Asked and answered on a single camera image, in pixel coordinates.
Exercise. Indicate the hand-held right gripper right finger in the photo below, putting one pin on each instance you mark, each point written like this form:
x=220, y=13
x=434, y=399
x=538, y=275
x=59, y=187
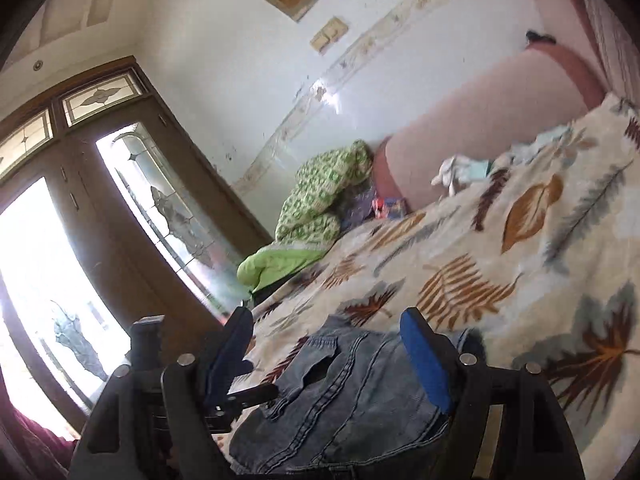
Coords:
x=427, y=365

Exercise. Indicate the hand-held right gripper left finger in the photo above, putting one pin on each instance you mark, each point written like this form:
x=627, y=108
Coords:
x=227, y=355

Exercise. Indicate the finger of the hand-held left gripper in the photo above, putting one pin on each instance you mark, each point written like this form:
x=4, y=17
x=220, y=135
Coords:
x=250, y=397

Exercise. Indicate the blue denim pants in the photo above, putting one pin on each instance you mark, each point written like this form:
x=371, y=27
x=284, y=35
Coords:
x=350, y=400

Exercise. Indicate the leaf print blanket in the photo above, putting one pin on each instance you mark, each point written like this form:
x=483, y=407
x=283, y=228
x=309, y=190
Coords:
x=475, y=240

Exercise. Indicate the wooden stained glass door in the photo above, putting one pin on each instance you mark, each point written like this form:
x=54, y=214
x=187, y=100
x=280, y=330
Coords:
x=100, y=210

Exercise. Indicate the dark red cloth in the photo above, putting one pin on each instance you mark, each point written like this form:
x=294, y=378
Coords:
x=30, y=440

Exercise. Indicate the red and blue small box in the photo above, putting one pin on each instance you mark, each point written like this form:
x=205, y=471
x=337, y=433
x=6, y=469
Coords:
x=390, y=207

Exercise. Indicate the purple plastic bag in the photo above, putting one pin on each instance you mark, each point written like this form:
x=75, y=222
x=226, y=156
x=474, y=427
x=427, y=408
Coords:
x=357, y=207

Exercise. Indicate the green checkered quilt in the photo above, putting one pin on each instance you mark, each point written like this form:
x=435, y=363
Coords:
x=310, y=195

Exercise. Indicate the teal packet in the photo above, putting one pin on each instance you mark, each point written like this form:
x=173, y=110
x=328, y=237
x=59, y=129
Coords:
x=480, y=170

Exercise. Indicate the pink sofa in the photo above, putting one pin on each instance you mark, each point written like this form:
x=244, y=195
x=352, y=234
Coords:
x=475, y=120

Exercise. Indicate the grey white glove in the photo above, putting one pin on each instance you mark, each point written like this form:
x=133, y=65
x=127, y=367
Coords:
x=545, y=140

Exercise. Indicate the round ceiling light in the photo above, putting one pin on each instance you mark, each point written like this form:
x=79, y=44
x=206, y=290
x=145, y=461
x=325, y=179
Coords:
x=37, y=65

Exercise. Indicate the small black device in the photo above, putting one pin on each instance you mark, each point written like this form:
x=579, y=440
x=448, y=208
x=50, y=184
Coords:
x=540, y=37

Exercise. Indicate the striped floral cushion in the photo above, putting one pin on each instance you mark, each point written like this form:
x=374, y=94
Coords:
x=605, y=45

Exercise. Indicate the beige light switch panel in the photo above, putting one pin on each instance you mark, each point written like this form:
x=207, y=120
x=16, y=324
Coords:
x=329, y=35

